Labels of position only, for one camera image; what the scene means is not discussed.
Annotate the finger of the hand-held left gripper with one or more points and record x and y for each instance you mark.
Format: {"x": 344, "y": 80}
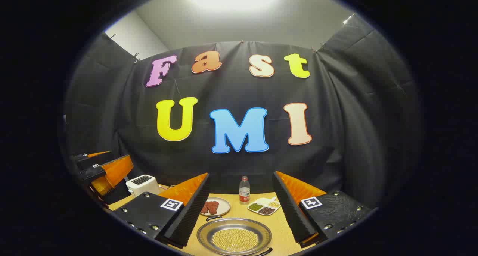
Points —
{"x": 89, "y": 172}
{"x": 80, "y": 158}

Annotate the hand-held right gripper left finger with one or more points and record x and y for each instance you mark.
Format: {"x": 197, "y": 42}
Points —
{"x": 190, "y": 215}

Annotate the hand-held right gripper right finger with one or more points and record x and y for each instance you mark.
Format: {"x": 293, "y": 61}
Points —
{"x": 289, "y": 211}

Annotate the heap of soybeans in pot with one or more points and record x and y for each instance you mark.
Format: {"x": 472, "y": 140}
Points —
{"x": 235, "y": 240}

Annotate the red meat slice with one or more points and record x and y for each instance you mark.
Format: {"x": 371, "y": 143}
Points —
{"x": 214, "y": 207}
{"x": 205, "y": 208}

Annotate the small pile of yellow beans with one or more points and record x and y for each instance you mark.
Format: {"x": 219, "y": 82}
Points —
{"x": 273, "y": 204}

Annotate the pile of dark red beans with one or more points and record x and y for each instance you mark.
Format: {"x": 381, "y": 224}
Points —
{"x": 266, "y": 211}

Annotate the white divided dish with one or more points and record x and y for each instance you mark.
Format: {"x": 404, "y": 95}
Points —
{"x": 264, "y": 203}

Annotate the pile of green mung beans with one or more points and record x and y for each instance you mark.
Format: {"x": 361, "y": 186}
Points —
{"x": 255, "y": 206}

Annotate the round beige plate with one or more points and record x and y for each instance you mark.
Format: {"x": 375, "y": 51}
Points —
{"x": 224, "y": 205}

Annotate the clear plastic water bottle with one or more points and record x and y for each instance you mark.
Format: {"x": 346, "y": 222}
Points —
{"x": 244, "y": 192}

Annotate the white toaster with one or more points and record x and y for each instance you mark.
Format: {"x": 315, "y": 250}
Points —
{"x": 143, "y": 185}

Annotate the black backdrop cloth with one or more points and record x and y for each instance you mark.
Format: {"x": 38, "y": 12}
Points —
{"x": 224, "y": 166}

